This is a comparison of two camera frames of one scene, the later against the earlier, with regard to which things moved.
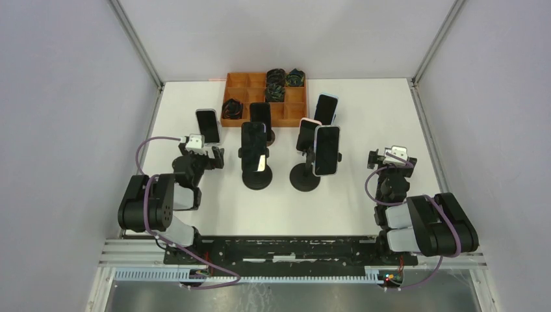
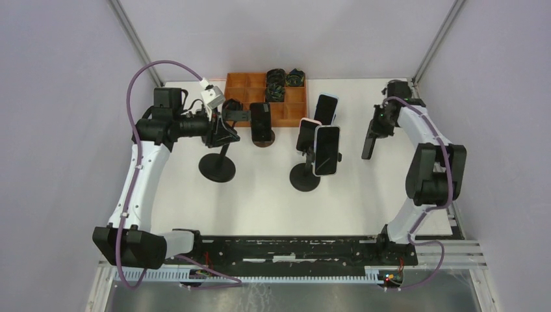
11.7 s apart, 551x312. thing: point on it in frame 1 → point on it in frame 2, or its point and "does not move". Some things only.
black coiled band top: (275, 76) does not move
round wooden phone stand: (273, 137) does not move
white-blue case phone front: (327, 142) does not move
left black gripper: (217, 162) → (217, 132)
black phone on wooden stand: (260, 112) does not move
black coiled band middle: (275, 93) does not move
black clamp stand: (256, 180) → (221, 167)
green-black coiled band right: (295, 78) does not move
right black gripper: (375, 158) → (382, 132)
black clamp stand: (302, 176) does not move
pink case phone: (307, 135) does not move
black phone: (253, 146) → (372, 134)
